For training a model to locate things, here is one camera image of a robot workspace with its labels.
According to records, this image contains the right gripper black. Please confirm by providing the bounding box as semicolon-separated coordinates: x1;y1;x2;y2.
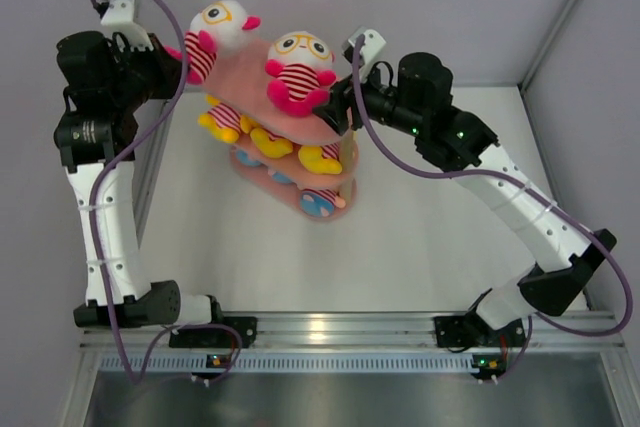
312;60;424;138

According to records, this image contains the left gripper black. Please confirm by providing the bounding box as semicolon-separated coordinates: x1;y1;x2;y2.
107;33;188;113

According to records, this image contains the white plush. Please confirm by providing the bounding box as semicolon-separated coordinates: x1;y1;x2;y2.
265;31;337;117
165;0;262;85

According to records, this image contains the yellow plush toy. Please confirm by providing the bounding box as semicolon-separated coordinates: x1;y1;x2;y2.
249;127;293;159
198;103;256;144

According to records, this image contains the peach-faced plush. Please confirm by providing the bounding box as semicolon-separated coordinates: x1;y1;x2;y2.
299;189;346;218

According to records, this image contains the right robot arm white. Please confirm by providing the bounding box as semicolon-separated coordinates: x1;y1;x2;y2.
314;48;616;345

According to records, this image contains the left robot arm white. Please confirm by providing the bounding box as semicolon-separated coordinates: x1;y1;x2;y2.
54;31;226;347

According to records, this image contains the blue-shorts plush on bottom shelf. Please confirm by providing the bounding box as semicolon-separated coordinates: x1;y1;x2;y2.
235;150;262;167

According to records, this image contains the blue-shorts plush on shelf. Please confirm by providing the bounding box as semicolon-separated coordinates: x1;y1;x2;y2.
235;150;262;167
267;170;292;184

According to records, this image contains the pink three-tier shelf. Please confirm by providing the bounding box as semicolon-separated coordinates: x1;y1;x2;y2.
198;31;359;220

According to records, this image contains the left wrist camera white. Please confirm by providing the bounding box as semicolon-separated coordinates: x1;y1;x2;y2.
100;0;153;52

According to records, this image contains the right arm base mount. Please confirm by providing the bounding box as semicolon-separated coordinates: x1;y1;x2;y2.
433;313;533;385

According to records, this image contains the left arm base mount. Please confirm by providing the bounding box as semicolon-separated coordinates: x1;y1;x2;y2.
169;316;258;380

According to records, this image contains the perforated cable tray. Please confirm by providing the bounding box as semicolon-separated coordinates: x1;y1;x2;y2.
129;352;485;374

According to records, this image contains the aluminium frame rail front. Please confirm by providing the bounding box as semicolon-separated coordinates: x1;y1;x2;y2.
80;311;625;353

